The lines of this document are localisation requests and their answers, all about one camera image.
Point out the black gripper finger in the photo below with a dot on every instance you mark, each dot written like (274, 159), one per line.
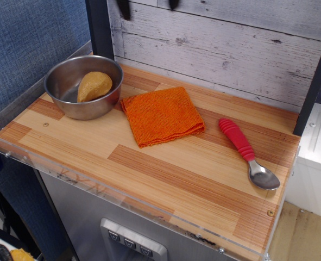
(124, 8)
(173, 4)

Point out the silver button control panel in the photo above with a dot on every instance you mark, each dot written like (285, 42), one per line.
(120, 241)

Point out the orange cloth napkin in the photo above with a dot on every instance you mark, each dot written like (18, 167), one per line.
(162, 116)

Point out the red handled metal spoon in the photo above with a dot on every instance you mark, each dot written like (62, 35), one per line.
(260, 176)

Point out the white ridged appliance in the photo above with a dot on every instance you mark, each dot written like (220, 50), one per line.
(304, 186)

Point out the black vertical frame post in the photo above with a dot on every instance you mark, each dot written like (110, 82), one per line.
(99, 26)

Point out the clear acrylic edge guard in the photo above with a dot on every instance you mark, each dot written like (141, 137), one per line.
(192, 186)

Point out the stainless steel cabinet front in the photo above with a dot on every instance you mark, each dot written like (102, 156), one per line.
(81, 212)

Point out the tan pear shaped toy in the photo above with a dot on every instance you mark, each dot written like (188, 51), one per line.
(93, 85)

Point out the stainless steel bowl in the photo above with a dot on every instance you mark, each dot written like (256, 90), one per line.
(62, 82)

